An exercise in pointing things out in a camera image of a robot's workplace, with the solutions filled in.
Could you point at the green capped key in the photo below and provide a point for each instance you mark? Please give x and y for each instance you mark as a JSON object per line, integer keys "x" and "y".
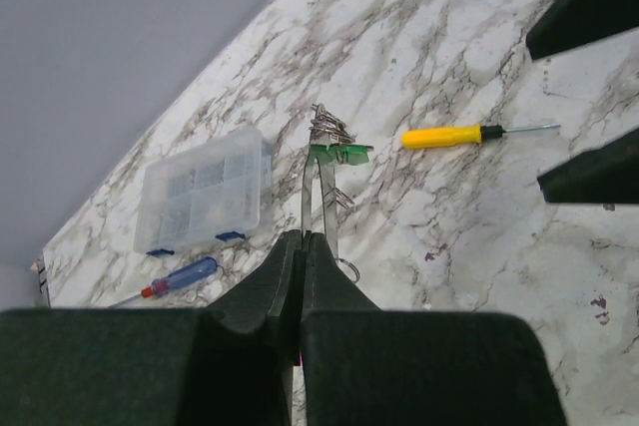
{"x": 342, "y": 154}

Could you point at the blue red screwdriver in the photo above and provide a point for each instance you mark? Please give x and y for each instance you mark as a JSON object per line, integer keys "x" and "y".
{"x": 178, "y": 279}

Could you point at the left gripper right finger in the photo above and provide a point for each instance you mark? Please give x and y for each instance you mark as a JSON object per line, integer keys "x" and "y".
{"x": 368, "y": 366}

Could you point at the left aluminium side rail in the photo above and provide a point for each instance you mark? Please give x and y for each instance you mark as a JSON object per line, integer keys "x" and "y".
{"x": 39, "y": 267}

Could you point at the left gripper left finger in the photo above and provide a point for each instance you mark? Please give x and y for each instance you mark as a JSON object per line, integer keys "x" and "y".
{"x": 228, "y": 363}

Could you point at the yellow handled screwdriver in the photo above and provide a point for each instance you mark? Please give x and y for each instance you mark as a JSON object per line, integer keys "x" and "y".
{"x": 444, "y": 137}

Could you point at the clear plastic parts box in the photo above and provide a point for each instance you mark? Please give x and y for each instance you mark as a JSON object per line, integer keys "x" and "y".
{"x": 218, "y": 192}

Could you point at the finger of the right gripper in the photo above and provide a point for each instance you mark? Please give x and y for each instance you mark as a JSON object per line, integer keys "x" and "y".
{"x": 605, "y": 175}
{"x": 570, "y": 24}

